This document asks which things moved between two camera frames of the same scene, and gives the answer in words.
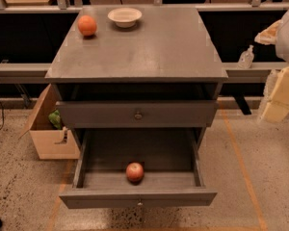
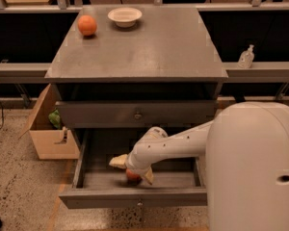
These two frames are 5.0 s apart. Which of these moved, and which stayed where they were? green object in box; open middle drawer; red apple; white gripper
Moved: white gripper
Stayed: red apple; open middle drawer; green object in box
